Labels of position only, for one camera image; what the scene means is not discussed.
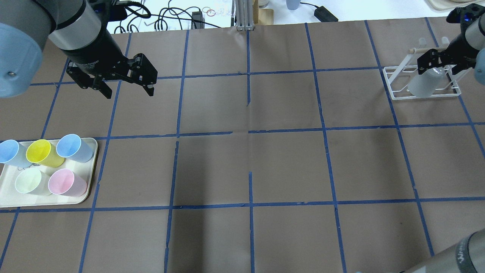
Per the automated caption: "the grey white plastic cup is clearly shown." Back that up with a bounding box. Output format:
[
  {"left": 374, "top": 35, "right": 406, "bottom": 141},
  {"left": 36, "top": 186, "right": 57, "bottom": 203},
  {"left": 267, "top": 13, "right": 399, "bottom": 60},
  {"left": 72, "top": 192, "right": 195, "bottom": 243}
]
[{"left": 407, "top": 67, "right": 445, "bottom": 98}]

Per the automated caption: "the light blue cup far left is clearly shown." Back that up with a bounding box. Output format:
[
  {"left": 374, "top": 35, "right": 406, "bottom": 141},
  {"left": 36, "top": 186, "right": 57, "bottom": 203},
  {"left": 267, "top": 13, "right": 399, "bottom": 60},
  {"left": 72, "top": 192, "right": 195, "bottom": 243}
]
[{"left": 0, "top": 140, "right": 32, "bottom": 169}]

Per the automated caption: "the black power adapter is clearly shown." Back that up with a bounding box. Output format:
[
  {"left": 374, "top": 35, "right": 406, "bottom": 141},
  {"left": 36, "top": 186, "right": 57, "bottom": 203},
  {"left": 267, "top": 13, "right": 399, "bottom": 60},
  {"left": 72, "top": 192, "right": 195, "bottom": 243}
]
[{"left": 314, "top": 6, "right": 339, "bottom": 22}]

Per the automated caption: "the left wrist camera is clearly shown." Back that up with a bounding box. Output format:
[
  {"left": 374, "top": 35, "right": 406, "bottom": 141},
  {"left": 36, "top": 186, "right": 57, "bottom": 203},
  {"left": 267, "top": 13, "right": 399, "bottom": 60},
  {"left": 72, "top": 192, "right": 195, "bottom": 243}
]
[{"left": 87, "top": 0, "right": 143, "bottom": 22}]

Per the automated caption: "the white wire cup rack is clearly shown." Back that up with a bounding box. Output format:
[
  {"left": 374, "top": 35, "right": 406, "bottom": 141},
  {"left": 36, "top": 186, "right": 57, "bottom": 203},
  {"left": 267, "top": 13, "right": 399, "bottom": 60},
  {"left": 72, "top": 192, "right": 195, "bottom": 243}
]
[{"left": 382, "top": 38, "right": 468, "bottom": 100}]

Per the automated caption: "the cream tray on side table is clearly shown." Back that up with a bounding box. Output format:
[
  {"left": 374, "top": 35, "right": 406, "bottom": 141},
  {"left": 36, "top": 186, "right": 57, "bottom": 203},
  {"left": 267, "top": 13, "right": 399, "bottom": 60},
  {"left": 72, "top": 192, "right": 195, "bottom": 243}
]
[{"left": 427, "top": 0, "right": 485, "bottom": 11}]

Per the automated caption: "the wooden mug tree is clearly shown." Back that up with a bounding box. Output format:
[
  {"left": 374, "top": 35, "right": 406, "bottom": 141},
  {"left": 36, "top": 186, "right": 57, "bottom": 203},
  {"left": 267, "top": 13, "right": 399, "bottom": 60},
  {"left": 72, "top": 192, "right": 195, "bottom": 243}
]
[{"left": 251, "top": 0, "right": 274, "bottom": 25}]

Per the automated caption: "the pink plastic cup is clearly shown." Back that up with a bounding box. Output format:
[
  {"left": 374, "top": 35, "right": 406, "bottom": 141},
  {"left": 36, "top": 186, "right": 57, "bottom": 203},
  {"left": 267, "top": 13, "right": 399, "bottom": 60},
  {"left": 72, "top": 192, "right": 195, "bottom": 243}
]
[{"left": 48, "top": 169, "right": 87, "bottom": 197}]

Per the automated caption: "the blue plastic cup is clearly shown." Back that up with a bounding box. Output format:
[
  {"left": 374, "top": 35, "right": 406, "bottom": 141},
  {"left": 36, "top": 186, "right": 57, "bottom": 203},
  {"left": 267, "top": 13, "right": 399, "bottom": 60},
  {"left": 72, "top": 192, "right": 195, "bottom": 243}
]
[{"left": 56, "top": 134, "right": 95, "bottom": 163}]

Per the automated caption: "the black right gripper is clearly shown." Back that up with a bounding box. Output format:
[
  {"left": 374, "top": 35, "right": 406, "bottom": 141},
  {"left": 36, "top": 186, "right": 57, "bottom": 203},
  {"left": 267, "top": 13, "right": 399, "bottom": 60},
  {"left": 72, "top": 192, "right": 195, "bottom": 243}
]
[{"left": 417, "top": 34, "right": 478, "bottom": 75}]

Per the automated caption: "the yellow plastic cup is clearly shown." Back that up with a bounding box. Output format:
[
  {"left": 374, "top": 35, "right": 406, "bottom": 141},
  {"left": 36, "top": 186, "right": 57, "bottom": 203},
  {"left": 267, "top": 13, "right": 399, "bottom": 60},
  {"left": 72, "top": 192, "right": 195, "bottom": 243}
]
[{"left": 26, "top": 139, "right": 65, "bottom": 168}]

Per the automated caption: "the blue cup on side table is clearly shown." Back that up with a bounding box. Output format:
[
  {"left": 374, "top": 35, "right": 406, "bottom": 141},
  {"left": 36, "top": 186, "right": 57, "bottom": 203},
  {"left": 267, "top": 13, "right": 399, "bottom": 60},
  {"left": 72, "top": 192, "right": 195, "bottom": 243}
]
[{"left": 286, "top": 0, "right": 301, "bottom": 11}]

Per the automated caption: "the cream plastic tray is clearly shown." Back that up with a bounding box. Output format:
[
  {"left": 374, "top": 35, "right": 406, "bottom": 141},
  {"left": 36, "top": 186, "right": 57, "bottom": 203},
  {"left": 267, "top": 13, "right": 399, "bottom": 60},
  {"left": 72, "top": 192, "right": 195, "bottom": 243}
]
[{"left": 0, "top": 138, "right": 99, "bottom": 209}]

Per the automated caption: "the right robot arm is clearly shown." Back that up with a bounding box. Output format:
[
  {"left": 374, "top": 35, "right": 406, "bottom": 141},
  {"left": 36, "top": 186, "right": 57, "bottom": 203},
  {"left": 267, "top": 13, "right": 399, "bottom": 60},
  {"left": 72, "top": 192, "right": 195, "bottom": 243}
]
[{"left": 402, "top": 98, "right": 484, "bottom": 273}]

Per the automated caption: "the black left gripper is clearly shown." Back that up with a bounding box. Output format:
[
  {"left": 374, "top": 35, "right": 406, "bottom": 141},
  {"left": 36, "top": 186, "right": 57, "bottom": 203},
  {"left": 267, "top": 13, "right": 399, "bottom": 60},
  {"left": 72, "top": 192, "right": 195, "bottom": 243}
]
[{"left": 65, "top": 32, "right": 158, "bottom": 100}]

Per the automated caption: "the aluminium frame post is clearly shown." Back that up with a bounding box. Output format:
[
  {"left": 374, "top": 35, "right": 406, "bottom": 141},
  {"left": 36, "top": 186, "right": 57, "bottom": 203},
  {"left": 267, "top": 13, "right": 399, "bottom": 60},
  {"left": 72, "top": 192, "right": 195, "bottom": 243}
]
[{"left": 234, "top": 0, "right": 254, "bottom": 31}]

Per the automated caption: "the black cable bundle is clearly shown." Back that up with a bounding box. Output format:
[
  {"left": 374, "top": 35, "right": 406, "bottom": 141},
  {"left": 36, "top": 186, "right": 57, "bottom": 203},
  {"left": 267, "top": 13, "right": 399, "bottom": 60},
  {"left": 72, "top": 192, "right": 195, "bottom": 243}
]
[{"left": 114, "top": 2, "right": 222, "bottom": 34}]

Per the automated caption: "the pale green plastic cup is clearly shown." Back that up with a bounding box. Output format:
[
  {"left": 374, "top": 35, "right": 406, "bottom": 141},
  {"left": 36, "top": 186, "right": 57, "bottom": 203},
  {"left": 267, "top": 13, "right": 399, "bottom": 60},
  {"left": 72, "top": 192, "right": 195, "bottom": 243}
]
[{"left": 14, "top": 168, "right": 52, "bottom": 196}]

